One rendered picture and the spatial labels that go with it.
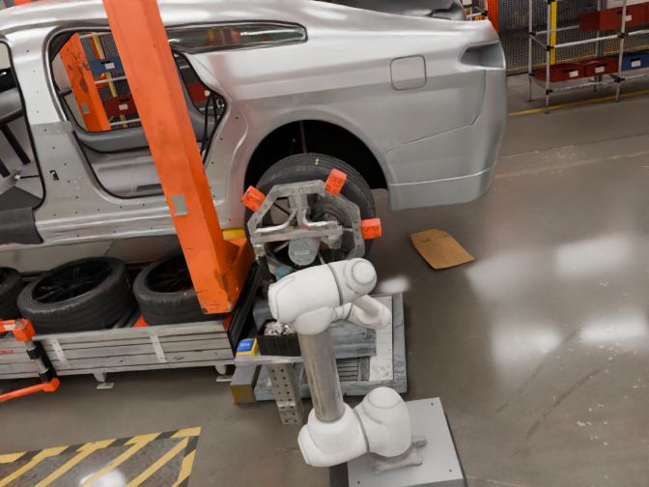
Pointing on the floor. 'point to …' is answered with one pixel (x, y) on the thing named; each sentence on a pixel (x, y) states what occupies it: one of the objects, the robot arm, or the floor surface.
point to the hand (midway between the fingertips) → (337, 260)
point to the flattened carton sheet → (439, 248)
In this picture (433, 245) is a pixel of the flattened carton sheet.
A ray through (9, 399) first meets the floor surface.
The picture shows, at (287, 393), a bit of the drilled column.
